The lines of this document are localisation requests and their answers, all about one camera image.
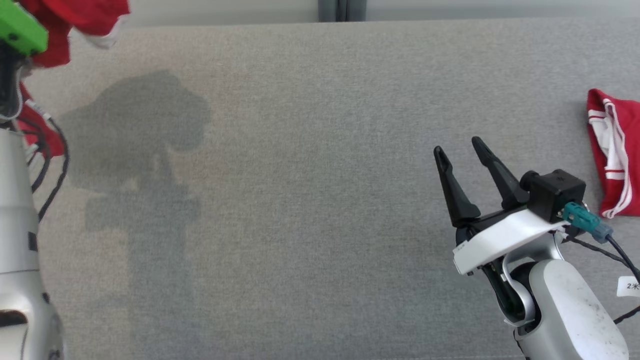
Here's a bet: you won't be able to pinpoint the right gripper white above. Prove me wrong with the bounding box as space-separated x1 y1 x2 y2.
433 136 567 327

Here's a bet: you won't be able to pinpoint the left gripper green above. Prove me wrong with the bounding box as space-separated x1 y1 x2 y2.
0 2 49 123

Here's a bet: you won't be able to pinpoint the red Bulls jersey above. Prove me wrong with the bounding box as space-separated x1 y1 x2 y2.
15 0 132 158

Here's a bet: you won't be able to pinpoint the red white-striped shorts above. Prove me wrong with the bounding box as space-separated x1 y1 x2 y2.
586 88 640 219

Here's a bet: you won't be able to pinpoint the right camera teal connector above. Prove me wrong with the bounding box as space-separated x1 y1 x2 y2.
561 201 614 244

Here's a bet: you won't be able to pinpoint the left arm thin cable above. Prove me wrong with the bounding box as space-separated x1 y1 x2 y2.
17 97 71 223

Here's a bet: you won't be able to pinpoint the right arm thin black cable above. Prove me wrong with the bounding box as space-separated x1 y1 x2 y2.
565 235 640 326

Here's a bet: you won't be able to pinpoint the white cable label tag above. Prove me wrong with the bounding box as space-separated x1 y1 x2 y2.
616 276 640 299

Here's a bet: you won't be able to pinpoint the grey wall post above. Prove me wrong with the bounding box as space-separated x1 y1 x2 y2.
318 0 367 23

